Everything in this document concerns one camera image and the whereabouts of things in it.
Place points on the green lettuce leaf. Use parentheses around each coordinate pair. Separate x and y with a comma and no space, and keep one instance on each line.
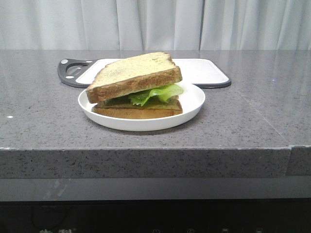
(163,93)

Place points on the toasted bread slice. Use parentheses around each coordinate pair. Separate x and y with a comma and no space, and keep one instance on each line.
(153,108)
(133,74)

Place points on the white round plate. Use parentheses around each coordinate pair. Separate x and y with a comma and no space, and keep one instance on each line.
(191,101)

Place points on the white cutting board grey rim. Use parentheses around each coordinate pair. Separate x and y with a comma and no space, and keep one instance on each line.
(200,72)

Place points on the white curtain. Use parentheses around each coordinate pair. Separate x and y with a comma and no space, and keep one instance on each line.
(155,24)

